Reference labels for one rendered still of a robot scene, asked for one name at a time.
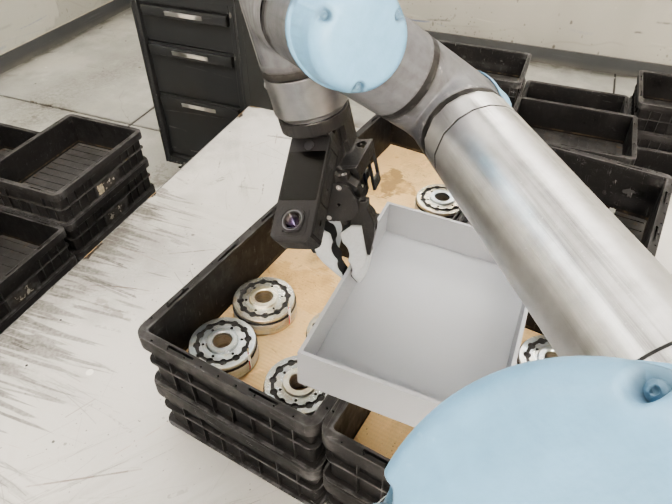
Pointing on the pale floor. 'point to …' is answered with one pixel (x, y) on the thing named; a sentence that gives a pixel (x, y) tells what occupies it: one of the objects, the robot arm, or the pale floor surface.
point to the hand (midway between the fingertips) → (349, 276)
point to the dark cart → (197, 69)
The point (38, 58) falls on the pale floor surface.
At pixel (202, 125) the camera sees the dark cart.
